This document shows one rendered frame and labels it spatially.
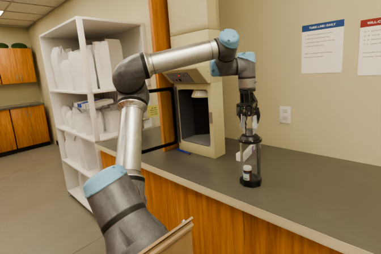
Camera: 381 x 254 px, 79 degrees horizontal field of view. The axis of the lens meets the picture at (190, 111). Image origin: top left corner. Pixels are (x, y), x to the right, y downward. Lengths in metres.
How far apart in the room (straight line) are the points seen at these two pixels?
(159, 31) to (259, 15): 0.66
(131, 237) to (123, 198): 0.09
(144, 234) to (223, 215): 0.68
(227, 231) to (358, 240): 0.54
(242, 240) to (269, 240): 0.14
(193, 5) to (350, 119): 1.08
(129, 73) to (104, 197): 0.41
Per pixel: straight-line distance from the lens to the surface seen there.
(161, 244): 0.57
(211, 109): 1.39
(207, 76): 1.34
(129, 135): 0.83
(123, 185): 0.63
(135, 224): 0.59
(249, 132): 1.10
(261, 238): 1.15
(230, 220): 1.20
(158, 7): 1.65
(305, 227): 0.98
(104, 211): 0.62
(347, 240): 0.97
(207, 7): 1.40
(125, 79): 0.84
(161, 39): 1.61
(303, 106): 1.59
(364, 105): 1.52
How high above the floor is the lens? 1.50
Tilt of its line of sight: 11 degrees down
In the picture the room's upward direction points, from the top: 4 degrees counter-clockwise
